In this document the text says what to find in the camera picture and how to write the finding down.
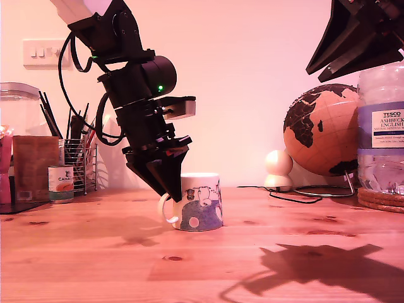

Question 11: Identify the flat black ribbon cable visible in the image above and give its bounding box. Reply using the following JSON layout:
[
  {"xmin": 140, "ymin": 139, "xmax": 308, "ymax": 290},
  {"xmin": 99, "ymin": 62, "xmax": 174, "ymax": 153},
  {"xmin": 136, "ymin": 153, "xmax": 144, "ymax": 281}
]
[{"xmin": 69, "ymin": 31, "xmax": 97, "ymax": 74}]

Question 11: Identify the metal globe stand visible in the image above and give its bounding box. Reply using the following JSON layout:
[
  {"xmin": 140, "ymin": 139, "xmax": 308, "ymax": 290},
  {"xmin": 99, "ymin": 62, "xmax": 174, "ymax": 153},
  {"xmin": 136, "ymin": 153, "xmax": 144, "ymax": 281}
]
[{"xmin": 295, "ymin": 171, "xmax": 356, "ymax": 198}]

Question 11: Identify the thin black table cable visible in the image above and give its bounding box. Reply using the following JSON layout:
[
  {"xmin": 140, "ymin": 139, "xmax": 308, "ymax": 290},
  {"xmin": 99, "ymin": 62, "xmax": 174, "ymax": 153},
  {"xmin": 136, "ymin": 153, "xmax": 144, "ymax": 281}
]
[{"xmin": 237, "ymin": 185, "xmax": 323, "ymax": 203}]

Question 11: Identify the thick dark brush handle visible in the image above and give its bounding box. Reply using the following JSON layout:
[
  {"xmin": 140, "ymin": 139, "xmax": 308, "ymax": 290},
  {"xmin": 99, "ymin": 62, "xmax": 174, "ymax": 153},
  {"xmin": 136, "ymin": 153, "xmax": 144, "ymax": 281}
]
[{"xmin": 70, "ymin": 115, "xmax": 83, "ymax": 140}]

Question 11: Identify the small tin can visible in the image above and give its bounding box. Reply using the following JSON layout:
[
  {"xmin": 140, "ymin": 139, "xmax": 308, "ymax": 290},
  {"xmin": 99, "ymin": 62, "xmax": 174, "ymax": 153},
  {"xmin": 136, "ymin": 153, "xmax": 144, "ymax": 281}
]
[{"xmin": 47, "ymin": 165, "xmax": 75, "ymax": 204}]

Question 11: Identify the black chopstick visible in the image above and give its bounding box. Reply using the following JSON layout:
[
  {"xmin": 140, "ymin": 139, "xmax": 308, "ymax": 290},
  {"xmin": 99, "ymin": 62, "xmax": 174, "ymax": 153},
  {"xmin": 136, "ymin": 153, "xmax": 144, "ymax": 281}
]
[
  {"xmin": 43, "ymin": 92, "xmax": 63, "ymax": 139},
  {"xmin": 38, "ymin": 90, "xmax": 61, "ymax": 138},
  {"xmin": 39, "ymin": 103, "xmax": 57, "ymax": 136}
]

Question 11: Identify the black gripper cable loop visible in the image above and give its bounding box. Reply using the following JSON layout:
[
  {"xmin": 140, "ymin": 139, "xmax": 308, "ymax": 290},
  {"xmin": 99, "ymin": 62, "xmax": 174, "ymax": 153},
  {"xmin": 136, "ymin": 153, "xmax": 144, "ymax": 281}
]
[{"xmin": 97, "ymin": 93, "xmax": 126, "ymax": 146}]

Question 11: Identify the white-tipped brush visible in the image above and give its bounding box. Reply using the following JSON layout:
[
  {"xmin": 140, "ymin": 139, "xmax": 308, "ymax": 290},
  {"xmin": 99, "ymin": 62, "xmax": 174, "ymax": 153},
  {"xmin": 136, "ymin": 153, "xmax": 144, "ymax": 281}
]
[{"xmin": 93, "ymin": 113, "xmax": 110, "ymax": 141}]

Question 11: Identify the slim black stick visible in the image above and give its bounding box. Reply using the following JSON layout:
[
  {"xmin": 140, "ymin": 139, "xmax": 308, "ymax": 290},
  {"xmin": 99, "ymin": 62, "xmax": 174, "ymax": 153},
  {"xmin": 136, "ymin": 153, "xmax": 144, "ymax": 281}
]
[{"xmin": 80, "ymin": 102, "xmax": 90, "ymax": 139}]

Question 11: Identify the wire utensil holder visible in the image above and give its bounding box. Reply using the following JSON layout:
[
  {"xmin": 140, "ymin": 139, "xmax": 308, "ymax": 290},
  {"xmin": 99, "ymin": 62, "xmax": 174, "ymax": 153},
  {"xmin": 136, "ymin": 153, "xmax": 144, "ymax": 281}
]
[{"xmin": 62, "ymin": 138, "xmax": 98, "ymax": 193}]

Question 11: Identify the white two-ball figure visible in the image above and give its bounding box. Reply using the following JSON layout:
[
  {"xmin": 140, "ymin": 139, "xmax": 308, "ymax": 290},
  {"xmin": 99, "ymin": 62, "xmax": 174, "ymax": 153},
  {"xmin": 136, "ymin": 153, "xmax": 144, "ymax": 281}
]
[{"xmin": 264, "ymin": 150, "xmax": 294, "ymax": 193}]

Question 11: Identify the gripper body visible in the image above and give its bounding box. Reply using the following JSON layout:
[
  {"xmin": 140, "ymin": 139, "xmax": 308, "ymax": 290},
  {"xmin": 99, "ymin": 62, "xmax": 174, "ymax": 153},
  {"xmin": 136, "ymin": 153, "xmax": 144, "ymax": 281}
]
[{"xmin": 114, "ymin": 100, "xmax": 193, "ymax": 155}]

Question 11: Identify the white wall switch plate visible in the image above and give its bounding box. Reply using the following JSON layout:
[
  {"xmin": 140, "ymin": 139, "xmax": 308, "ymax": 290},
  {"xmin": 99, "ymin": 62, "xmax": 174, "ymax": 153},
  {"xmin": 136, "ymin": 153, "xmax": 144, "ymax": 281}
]
[{"xmin": 22, "ymin": 39, "xmax": 73, "ymax": 69}]

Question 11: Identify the cork globe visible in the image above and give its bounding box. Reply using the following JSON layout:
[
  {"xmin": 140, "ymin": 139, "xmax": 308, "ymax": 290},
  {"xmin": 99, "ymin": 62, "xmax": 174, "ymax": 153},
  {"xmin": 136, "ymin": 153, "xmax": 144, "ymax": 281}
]
[{"xmin": 283, "ymin": 83, "xmax": 360, "ymax": 177}]

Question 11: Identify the red pencil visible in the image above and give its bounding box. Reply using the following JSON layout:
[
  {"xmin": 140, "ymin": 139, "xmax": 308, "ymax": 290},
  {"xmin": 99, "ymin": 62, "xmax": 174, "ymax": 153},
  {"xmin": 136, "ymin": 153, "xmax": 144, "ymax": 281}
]
[{"xmin": 85, "ymin": 116, "xmax": 100, "ymax": 148}]

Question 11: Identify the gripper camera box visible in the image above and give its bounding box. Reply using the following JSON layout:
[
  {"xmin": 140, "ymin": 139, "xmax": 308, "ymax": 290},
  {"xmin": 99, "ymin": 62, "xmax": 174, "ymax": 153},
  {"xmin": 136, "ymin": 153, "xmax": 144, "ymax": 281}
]
[{"xmin": 156, "ymin": 95, "xmax": 197, "ymax": 121}]

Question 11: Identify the white mug with blue print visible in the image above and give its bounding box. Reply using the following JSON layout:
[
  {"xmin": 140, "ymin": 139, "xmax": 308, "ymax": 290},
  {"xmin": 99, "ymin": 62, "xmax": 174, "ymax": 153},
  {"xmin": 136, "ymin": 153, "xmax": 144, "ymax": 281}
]
[{"xmin": 157, "ymin": 172, "xmax": 225, "ymax": 232}]

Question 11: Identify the glass jar with metal lid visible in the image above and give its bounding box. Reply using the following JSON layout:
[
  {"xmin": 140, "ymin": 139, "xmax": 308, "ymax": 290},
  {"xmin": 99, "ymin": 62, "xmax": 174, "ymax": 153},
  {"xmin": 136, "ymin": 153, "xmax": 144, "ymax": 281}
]
[{"xmin": 0, "ymin": 81, "xmax": 42, "ymax": 136}]

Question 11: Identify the black flat stand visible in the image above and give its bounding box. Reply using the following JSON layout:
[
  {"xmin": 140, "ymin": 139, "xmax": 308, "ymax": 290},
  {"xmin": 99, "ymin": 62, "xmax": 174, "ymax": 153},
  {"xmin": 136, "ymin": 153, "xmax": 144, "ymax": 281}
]
[{"xmin": 0, "ymin": 200, "xmax": 51, "ymax": 215}]

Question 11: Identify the pink packet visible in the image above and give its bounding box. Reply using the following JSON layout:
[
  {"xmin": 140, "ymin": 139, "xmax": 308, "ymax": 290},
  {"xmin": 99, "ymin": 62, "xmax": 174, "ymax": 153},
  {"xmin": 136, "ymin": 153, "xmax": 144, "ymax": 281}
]
[{"xmin": 0, "ymin": 125, "xmax": 15, "ymax": 205}]

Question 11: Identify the brown cardboard box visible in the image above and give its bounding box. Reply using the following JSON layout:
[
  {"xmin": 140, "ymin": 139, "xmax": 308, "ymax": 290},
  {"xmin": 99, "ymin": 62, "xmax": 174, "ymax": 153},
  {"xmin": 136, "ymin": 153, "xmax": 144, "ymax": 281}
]
[{"xmin": 13, "ymin": 135, "xmax": 60, "ymax": 202}]

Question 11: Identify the large plastic water bottle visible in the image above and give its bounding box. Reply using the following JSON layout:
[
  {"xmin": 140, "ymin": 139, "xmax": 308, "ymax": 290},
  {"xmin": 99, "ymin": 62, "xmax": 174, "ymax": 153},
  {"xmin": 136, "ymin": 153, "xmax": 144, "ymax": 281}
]
[{"xmin": 356, "ymin": 61, "xmax": 404, "ymax": 194}]

